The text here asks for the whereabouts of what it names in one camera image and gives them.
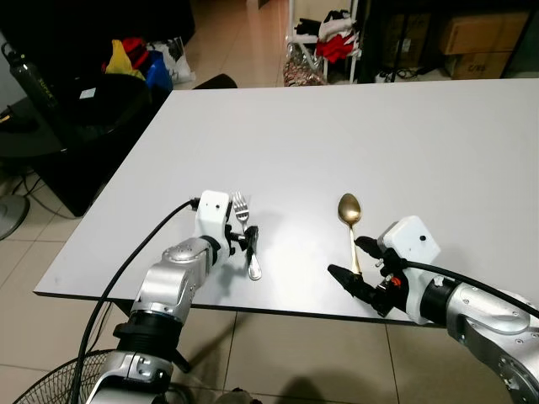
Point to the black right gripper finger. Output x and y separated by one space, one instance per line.
354 283
369 247

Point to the grey round fan base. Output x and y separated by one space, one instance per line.
10 217

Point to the blue bag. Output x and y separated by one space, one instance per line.
158 74

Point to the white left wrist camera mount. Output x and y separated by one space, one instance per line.
212 210

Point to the black table leg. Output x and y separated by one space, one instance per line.
182 363

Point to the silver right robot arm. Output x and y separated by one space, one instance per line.
488 316

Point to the dark glass cabinet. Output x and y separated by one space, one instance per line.
404 25

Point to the black chair back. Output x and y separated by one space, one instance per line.
215 82

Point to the large cardboard box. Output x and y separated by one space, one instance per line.
480 34

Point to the silver fork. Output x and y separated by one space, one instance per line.
242 206

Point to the red garment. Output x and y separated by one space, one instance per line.
337 49

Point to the brown patterned bag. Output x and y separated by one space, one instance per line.
301 71

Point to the white plastic bag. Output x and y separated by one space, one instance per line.
178 63

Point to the red cloth beside yellow cloth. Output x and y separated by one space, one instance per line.
135 49

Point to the large black bag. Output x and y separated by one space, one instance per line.
101 126

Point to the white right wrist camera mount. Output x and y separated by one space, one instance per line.
413 240

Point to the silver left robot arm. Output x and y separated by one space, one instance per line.
173 273

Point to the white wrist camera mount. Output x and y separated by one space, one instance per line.
212 210
413 240

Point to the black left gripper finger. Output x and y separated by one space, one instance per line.
253 240

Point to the black and white garment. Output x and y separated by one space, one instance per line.
337 21

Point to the white metal rack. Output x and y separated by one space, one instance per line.
290 25

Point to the gold spoon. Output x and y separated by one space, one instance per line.
349 209

